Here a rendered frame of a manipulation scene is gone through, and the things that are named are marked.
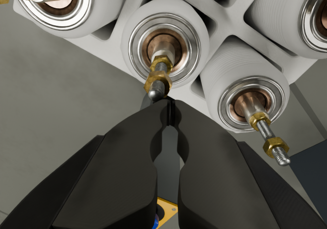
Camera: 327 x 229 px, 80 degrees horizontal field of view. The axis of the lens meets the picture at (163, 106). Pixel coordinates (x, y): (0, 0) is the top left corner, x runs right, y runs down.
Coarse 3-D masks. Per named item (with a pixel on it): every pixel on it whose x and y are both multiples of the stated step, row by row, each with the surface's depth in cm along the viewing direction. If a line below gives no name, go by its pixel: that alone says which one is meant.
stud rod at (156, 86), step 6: (156, 66) 16; (162, 66) 15; (156, 84) 12; (162, 84) 13; (150, 90) 12; (156, 90) 12; (162, 90) 12; (150, 96) 12; (156, 96) 12; (162, 96) 12
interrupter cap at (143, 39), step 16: (160, 16) 18; (176, 16) 18; (144, 32) 19; (160, 32) 19; (176, 32) 19; (192, 32) 19; (128, 48) 20; (144, 48) 20; (176, 48) 20; (192, 48) 20; (144, 64) 21; (176, 64) 21; (192, 64) 21; (176, 80) 22
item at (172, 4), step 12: (156, 0) 19; (168, 0) 19; (180, 0) 21; (144, 12) 19; (156, 12) 19; (180, 12) 19; (192, 12) 19; (132, 24) 20; (192, 24) 19; (204, 24) 20; (204, 36) 20; (204, 48) 20; (204, 60) 21; (132, 72) 22; (180, 84) 23
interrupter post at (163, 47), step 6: (162, 42) 20; (168, 42) 20; (156, 48) 18; (162, 48) 18; (168, 48) 18; (156, 54) 18; (162, 54) 18; (168, 54) 18; (174, 54) 19; (174, 60) 18
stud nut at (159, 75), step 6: (150, 72) 13; (156, 72) 13; (162, 72) 13; (150, 78) 13; (156, 78) 13; (162, 78) 13; (168, 78) 13; (150, 84) 13; (168, 84) 13; (168, 90) 13
